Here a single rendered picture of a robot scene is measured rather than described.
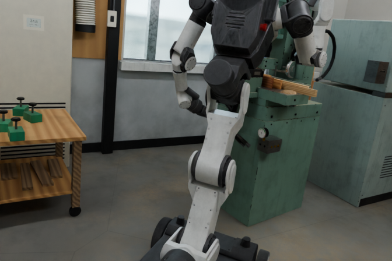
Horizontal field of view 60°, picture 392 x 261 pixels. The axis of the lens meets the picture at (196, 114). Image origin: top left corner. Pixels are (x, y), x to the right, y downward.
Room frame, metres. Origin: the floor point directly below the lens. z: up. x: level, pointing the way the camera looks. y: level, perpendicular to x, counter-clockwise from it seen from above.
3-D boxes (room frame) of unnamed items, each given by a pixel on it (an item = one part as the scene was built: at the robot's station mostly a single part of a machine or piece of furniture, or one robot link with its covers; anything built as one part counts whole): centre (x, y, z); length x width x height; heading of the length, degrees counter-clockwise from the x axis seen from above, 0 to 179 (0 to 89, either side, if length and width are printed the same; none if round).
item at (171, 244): (1.26, -0.05, 0.28); 0.21 x 0.20 x 0.13; 159
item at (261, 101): (2.20, -0.36, 0.82); 0.40 x 0.21 x 0.04; 39
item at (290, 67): (2.22, -0.59, 1.02); 0.12 x 0.03 x 0.12; 129
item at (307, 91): (2.13, -0.49, 0.92); 0.55 x 0.02 x 0.04; 39
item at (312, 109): (2.31, -0.50, 0.76); 0.57 x 0.45 x 0.09; 129
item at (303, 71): (2.23, -0.65, 1.02); 0.09 x 0.07 x 0.12; 39
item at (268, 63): (2.25, -0.42, 1.03); 0.14 x 0.07 x 0.09; 129
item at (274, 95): (2.14, -0.35, 0.87); 0.61 x 0.30 x 0.06; 39
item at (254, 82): (2.08, -0.28, 0.91); 0.15 x 0.14 x 0.09; 39
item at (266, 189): (2.31, -0.50, 0.36); 0.58 x 0.45 x 0.71; 129
